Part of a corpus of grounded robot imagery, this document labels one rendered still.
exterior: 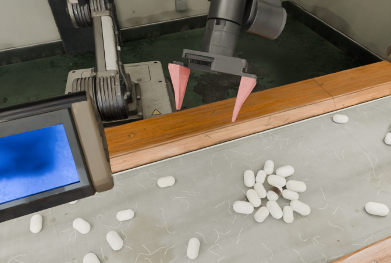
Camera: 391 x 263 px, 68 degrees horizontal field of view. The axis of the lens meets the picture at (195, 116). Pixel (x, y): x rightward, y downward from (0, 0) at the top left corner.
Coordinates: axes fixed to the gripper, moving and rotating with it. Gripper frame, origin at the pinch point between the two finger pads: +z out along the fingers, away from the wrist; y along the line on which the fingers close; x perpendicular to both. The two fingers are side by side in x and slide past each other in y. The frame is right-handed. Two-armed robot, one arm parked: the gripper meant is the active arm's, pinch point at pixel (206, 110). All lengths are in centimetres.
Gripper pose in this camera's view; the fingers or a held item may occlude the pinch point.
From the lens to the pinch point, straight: 49.4
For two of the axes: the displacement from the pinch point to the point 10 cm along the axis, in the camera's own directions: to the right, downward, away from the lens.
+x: -2.4, 0.5, -9.7
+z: -2.0, 9.8, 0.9
